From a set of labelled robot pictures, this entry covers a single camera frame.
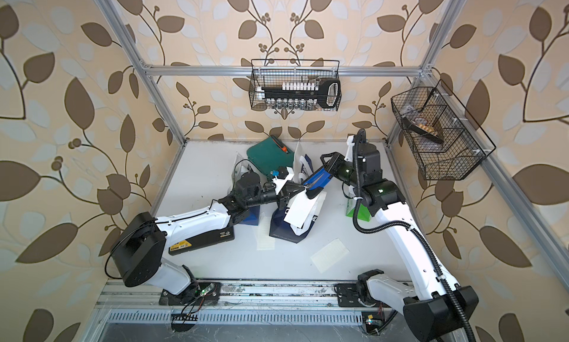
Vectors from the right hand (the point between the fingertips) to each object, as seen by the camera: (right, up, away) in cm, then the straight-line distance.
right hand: (323, 158), depth 72 cm
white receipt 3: (+3, -37, +12) cm, 39 cm away
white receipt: (-21, -33, +15) cm, 42 cm away
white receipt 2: (-8, -17, +2) cm, 19 cm away
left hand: (-8, -8, +1) cm, 11 cm away
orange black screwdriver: (-16, +8, +40) cm, 43 cm away
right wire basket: (+42, +6, +2) cm, 42 cm away
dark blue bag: (-14, -25, +3) cm, 28 cm away
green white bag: (+19, -22, +17) cm, 33 cm away
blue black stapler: (-2, -9, -1) cm, 9 cm away
